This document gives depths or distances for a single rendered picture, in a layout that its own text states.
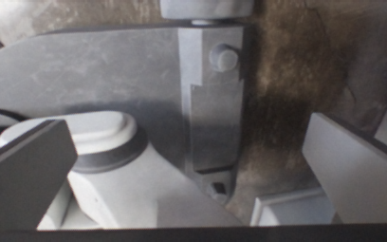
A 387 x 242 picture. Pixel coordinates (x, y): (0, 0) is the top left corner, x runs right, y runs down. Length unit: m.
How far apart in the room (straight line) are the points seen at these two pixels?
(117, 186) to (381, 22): 0.91
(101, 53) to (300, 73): 0.61
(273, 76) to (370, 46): 0.35
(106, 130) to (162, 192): 0.13
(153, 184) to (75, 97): 0.27
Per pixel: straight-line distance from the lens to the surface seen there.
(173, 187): 0.30
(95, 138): 0.35
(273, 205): 1.09
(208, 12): 0.43
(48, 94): 0.51
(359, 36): 0.92
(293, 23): 0.75
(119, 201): 0.30
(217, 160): 0.58
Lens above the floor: 0.62
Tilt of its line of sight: 59 degrees down
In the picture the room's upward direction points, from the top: 157 degrees clockwise
